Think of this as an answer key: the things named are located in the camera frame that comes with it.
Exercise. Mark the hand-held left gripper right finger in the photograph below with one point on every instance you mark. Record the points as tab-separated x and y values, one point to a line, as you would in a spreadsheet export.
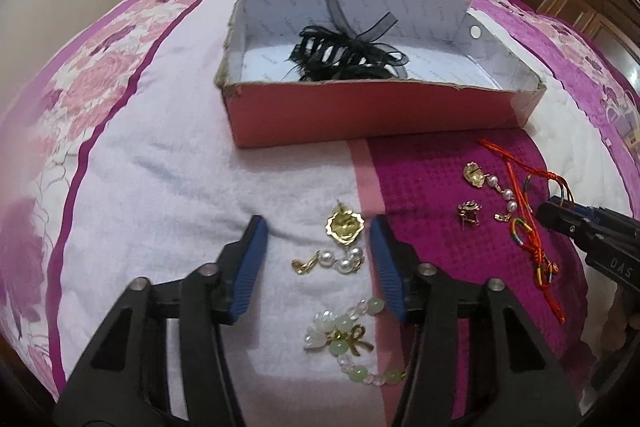
387	268

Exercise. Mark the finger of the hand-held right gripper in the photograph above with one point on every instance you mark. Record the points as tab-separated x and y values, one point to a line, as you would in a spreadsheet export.
557	218
587	211

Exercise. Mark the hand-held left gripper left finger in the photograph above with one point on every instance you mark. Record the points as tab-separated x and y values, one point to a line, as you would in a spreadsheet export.
249	268

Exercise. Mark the gold pearl drop earring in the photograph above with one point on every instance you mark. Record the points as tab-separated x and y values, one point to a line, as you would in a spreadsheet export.
474	174
342	224

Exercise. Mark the small gold ear clip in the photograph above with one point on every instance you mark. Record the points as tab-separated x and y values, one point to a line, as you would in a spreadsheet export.
469	213

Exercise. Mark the red cardboard box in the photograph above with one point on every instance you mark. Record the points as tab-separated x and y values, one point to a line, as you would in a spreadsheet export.
375	117

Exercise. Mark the black ribbon hair clip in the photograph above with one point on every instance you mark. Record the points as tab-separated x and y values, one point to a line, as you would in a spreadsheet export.
340	52

